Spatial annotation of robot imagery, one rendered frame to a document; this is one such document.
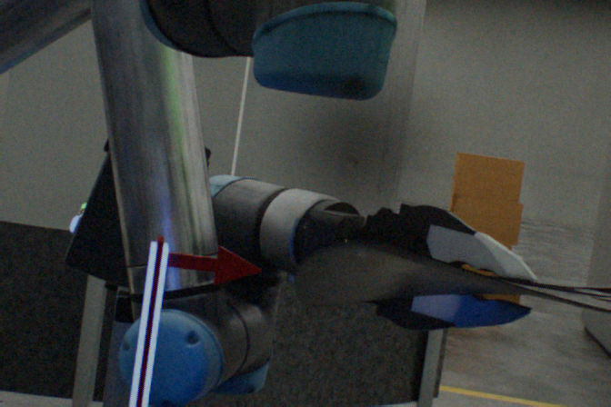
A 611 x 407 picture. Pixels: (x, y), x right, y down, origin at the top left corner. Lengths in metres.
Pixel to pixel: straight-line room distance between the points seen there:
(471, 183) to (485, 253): 7.98
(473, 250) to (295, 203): 0.18
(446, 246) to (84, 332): 1.74
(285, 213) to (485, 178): 7.89
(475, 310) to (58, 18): 0.49
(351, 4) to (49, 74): 6.60
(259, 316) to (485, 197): 7.86
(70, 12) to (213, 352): 0.37
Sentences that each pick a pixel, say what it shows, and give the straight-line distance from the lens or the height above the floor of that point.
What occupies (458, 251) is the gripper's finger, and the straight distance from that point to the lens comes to 0.74.
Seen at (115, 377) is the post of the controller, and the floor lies 0.96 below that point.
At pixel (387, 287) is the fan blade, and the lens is 0.69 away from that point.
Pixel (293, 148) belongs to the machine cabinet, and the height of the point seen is 1.11.
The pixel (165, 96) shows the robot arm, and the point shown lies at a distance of 0.79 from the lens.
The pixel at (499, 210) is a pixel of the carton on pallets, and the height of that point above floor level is 0.79.
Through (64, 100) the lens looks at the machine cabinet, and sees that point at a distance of 7.05.
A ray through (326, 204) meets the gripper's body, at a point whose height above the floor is 1.21.
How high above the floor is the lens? 1.27
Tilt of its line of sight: 3 degrees down
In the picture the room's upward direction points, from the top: 8 degrees clockwise
